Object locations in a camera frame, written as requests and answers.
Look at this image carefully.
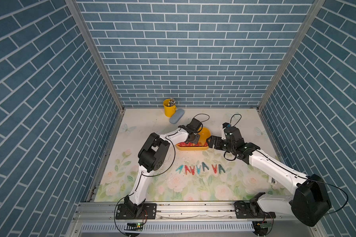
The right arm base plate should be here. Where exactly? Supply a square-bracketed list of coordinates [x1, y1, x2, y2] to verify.
[234, 200, 276, 219]

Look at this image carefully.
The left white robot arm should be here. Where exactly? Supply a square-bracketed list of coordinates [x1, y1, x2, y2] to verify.
[124, 118, 203, 218]

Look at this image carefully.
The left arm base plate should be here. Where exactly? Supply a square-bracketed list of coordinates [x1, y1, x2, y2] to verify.
[115, 203, 157, 220]

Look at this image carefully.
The grey glasses case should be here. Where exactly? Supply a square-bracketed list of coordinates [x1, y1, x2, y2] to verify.
[169, 109, 185, 124]

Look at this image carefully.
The yellow pen cup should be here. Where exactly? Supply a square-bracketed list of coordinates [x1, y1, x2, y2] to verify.
[163, 98, 177, 118]

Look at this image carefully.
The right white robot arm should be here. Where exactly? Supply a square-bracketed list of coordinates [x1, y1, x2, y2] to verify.
[206, 123, 332, 227]

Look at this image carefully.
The light blue clothespin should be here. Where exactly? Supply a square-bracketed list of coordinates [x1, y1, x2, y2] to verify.
[195, 165, 201, 175]

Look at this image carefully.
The yellow storage box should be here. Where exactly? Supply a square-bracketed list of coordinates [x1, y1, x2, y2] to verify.
[176, 127, 211, 151]

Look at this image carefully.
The red clothespin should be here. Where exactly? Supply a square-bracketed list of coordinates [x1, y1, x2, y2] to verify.
[189, 166, 196, 175]
[185, 165, 191, 175]
[212, 164, 218, 174]

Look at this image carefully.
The teal clothespin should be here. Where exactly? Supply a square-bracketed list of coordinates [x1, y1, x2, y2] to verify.
[202, 162, 209, 172]
[218, 164, 225, 174]
[176, 165, 184, 174]

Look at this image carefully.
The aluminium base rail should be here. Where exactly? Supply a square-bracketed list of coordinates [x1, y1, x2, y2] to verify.
[66, 201, 327, 237]

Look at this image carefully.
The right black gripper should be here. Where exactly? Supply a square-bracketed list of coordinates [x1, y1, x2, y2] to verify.
[206, 135, 234, 154]

